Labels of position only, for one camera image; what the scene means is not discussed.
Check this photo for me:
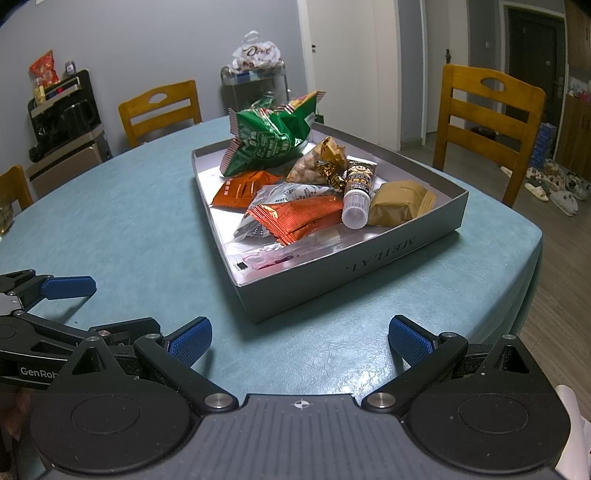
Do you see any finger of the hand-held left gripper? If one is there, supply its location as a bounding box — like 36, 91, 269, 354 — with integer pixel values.
14, 310, 162, 348
0, 270, 98, 317

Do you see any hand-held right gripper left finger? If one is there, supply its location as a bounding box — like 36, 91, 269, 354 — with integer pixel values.
60, 316, 241, 411

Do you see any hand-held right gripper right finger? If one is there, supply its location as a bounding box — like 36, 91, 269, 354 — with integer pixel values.
361, 315, 550, 411

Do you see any grey cardboard box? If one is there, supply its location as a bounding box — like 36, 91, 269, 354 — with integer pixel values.
191, 121, 469, 323

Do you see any clear plastic packet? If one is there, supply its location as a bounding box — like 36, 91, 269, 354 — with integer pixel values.
228, 233, 345, 273

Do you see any tan snack packet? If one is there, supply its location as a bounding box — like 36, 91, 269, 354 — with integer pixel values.
367, 180, 437, 228

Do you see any orange snack packet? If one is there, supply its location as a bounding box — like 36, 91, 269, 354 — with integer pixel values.
212, 170, 283, 210
246, 195, 345, 246

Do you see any black brown snack tube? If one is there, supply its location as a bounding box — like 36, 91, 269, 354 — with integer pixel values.
342, 159, 378, 230

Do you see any silver white snack packet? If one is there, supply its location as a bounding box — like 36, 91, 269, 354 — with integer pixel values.
229, 182, 326, 243

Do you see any clear peanut snack packet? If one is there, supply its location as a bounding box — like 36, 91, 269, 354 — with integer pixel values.
286, 137, 349, 190

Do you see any green snack bag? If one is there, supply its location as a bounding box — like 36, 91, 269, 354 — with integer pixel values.
221, 91, 328, 177

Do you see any person's left hand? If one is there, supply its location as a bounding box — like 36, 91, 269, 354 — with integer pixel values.
0, 390, 33, 439

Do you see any glass bowl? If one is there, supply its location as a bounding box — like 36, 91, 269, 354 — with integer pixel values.
0, 203, 17, 238

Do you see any wooden chair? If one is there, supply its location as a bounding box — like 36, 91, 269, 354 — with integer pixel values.
433, 65, 547, 208
118, 80, 203, 149
0, 165, 34, 217

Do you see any black water dispenser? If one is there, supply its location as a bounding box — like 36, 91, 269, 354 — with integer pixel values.
25, 69, 114, 199

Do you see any black kettle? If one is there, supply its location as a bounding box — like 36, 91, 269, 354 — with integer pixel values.
60, 104, 100, 132

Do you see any group of slippers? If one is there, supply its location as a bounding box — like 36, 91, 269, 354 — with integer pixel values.
501, 159, 589, 217

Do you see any red snack bag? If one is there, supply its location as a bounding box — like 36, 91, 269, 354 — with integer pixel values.
29, 50, 61, 86

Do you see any stack of blue boxes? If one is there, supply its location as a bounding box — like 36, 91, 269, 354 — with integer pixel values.
530, 122, 557, 168

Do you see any wooden shoe cabinet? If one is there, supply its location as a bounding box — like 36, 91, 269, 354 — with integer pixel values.
556, 92, 591, 162

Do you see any white door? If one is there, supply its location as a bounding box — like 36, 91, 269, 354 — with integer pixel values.
298, 0, 400, 151

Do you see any white plastic bag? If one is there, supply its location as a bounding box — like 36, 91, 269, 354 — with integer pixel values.
231, 31, 282, 75

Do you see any dark entry door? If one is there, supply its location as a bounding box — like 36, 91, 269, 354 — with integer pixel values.
503, 4, 568, 139

